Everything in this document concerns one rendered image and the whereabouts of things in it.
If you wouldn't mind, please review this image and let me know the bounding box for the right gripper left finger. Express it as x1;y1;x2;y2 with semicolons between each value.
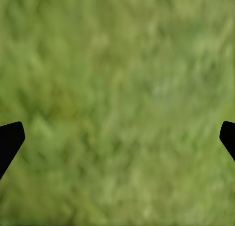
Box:
0;121;25;179

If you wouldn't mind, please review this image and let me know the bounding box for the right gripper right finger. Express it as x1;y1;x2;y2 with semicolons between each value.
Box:
219;121;235;161

